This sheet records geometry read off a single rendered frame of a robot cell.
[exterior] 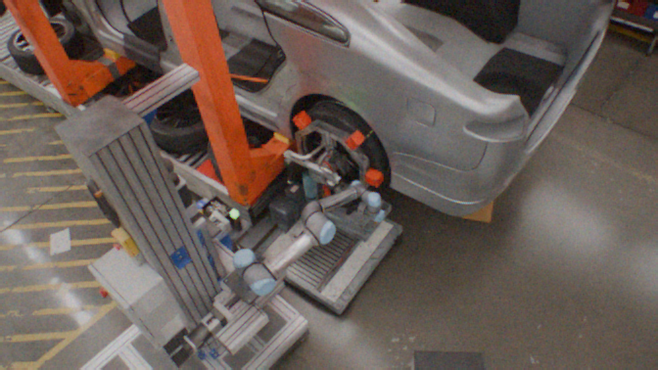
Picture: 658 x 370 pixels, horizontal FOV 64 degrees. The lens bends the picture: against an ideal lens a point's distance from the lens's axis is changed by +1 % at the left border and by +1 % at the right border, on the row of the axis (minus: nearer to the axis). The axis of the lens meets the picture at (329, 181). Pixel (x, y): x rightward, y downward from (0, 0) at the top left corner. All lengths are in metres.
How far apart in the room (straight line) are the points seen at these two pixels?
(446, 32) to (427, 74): 1.49
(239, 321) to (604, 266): 2.59
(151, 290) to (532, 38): 3.25
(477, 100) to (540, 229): 1.85
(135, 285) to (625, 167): 3.82
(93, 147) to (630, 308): 3.41
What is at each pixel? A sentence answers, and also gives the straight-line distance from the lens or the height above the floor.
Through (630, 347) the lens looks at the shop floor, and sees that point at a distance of 3.98.
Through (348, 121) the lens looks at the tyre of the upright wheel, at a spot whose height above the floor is 1.17.
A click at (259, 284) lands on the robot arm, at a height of 1.03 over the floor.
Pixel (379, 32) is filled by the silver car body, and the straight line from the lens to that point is 2.81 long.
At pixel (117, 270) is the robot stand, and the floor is 1.23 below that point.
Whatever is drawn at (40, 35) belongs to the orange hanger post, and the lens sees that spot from 4.62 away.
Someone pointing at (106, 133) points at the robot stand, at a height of 2.03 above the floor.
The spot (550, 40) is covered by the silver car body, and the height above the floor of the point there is 0.92.
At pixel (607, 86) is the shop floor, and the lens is 5.65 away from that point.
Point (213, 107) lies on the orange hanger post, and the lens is 3.03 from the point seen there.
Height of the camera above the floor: 3.34
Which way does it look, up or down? 49 degrees down
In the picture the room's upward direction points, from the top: 6 degrees counter-clockwise
